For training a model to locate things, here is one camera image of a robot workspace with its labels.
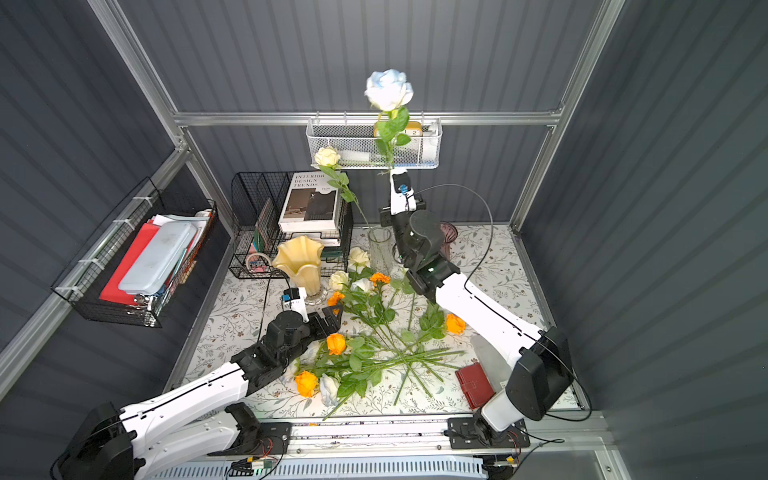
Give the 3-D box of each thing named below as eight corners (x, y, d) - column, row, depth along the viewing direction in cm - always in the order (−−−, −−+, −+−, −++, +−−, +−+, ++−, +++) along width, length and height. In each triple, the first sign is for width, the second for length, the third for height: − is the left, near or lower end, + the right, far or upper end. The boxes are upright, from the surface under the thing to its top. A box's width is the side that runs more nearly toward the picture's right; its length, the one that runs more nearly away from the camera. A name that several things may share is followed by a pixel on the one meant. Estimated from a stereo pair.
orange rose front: (298, 397, 82) (293, 393, 78) (301, 376, 85) (297, 371, 81) (315, 397, 82) (312, 393, 78) (318, 376, 85) (315, 371, 81)
